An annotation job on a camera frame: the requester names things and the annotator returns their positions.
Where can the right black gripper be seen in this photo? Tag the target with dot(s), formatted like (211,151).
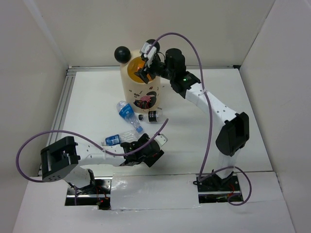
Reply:
(143,73)

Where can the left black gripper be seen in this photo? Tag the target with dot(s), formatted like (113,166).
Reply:
(149,161)

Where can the orange juice bottle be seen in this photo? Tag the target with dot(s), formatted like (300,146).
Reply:
(133,67)

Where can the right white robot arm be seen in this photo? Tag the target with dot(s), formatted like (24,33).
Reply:
(232,127)

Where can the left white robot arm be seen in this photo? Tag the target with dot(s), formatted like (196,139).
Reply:
(67,160)

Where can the cream panda-ear bin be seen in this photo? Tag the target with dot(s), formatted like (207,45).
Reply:
(142,97)

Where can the dark-blue label bottle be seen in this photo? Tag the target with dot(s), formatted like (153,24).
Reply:
(119,138)

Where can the black label small bottle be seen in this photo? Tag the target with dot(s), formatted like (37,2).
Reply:
(151,117)

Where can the light-blue label bottle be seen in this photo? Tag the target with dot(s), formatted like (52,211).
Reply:
(127,113)

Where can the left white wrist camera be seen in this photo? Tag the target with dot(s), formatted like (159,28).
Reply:
(161,139)

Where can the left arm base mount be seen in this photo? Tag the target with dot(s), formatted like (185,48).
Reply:
(99,196)

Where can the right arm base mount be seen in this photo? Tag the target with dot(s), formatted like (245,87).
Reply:
(214,189)

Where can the aluminium frame rail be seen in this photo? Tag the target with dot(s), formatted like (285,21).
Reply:
(88,106)

